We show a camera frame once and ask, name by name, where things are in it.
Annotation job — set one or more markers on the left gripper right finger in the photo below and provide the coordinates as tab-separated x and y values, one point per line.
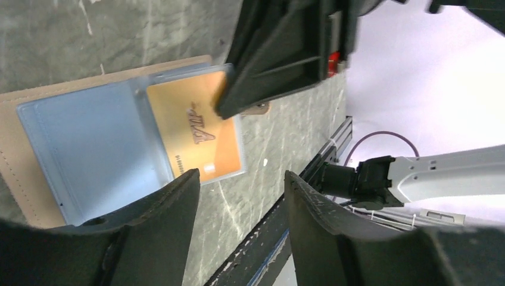
332	246

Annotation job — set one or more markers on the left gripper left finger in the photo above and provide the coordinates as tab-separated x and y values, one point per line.
145	243

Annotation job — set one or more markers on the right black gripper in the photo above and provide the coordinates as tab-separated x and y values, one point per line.
283	47

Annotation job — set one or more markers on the tan blue card holder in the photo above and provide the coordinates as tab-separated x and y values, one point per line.
78	150

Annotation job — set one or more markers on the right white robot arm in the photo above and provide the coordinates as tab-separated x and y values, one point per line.
395	181

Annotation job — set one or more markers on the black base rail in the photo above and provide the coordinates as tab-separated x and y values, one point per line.
260	257

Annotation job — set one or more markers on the aluminium frame rail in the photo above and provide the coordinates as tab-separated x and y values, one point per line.
405	221

